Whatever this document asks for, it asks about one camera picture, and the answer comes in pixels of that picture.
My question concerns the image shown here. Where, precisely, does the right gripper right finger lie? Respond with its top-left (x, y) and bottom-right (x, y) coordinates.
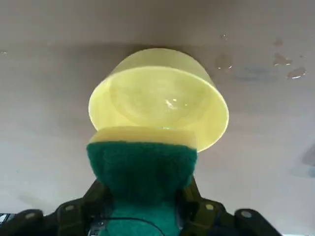
top-left (174, 176), bottom-right (282, 236)

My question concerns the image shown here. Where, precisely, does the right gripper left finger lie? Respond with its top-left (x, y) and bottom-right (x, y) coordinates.
top-left (0, 179), bottom-right (117, 236)

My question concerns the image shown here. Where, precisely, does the green and yellow sponge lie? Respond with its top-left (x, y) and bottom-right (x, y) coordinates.
top-left (86, 125), bottom-right (199, 236)

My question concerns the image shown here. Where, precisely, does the yellow bowl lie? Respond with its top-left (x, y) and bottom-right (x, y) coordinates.
top-left (88, 47), bottom-right (230, 153)

